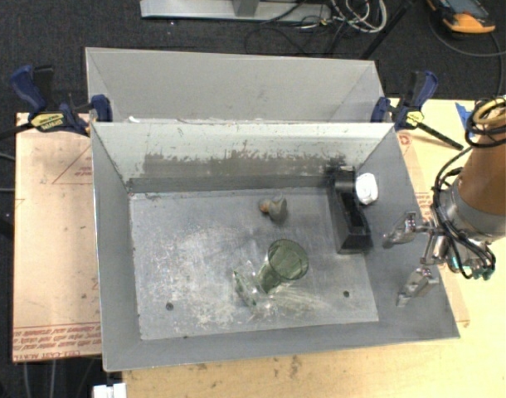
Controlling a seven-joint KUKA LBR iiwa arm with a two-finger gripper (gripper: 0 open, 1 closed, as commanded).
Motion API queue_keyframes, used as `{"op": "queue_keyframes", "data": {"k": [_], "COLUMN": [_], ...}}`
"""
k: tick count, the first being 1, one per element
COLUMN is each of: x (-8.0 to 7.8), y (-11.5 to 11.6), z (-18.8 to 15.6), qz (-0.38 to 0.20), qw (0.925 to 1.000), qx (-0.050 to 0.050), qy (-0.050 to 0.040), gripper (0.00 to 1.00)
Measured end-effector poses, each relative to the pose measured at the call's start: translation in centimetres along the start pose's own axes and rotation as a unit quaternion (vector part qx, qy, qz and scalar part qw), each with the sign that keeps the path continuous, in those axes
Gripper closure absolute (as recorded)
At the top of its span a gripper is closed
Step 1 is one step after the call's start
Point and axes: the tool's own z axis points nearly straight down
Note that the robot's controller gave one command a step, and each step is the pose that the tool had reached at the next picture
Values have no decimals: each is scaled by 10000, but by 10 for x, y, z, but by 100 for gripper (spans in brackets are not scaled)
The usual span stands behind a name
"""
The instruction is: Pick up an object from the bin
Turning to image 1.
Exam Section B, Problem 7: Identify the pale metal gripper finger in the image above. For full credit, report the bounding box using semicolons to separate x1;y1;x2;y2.
381;211;431;250
395;265;441;308

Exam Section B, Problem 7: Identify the black angular block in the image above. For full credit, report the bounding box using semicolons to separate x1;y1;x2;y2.
328;165;375;255

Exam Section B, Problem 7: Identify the green glass cup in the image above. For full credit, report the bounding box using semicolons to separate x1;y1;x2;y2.
254;238;310;296

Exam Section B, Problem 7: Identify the grey and orange toy animal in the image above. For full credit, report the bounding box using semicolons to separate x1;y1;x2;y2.
258;193;289;224

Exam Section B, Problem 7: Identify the clear glass piece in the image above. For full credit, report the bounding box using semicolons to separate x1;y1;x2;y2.
231;262;280;319

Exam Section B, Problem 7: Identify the grey metal bin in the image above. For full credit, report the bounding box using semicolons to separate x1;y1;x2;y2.
85;46;462;373

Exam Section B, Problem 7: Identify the brown cardboard board red print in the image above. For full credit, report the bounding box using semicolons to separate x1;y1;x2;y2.
11;111;472;365

